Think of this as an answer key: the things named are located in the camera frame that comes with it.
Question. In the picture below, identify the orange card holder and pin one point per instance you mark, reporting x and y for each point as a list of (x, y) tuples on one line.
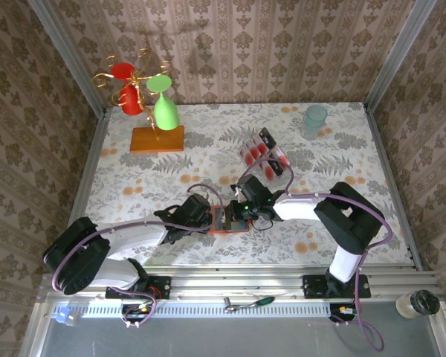
[(226, 231)]

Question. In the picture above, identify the black VIP credit card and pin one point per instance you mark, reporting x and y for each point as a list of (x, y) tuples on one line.
[(276, 166)]

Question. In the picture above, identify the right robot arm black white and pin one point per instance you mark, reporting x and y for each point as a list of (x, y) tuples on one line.
[(297, 210)]

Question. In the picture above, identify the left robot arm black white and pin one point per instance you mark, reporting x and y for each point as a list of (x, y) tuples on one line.
[(134, 236)]

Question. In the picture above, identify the floral tablecloth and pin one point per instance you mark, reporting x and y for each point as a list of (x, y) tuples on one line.
[(245, 249)]

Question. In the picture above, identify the translucent blue cup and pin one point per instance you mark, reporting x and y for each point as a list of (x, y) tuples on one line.
[(314, 122)]

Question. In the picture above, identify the green wine glass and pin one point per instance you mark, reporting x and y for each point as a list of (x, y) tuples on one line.
[(166, 115)]

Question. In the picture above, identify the red wine glass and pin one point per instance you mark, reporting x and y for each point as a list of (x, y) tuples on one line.
[(130, 100)]

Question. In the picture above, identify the blue and white plug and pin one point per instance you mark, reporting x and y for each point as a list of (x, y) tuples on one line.
[(62, 315)]

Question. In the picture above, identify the glass jar black lid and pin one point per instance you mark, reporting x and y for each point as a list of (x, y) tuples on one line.
[(425, 302)]

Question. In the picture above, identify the aluminium front rail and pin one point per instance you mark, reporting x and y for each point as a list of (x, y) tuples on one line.
[(238, 277)]

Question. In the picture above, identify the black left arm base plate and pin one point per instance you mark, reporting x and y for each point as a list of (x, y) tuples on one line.
[(163, 284)]

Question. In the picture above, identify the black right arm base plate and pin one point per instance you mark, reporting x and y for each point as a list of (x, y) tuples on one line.
[(312, 284)]

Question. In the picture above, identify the aluminium side rail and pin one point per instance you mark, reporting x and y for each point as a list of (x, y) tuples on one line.
[(90, 163), (388, 163)]

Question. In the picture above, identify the aluminium frame post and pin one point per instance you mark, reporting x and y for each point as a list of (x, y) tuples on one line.
[(397, 56), (68, 56)]

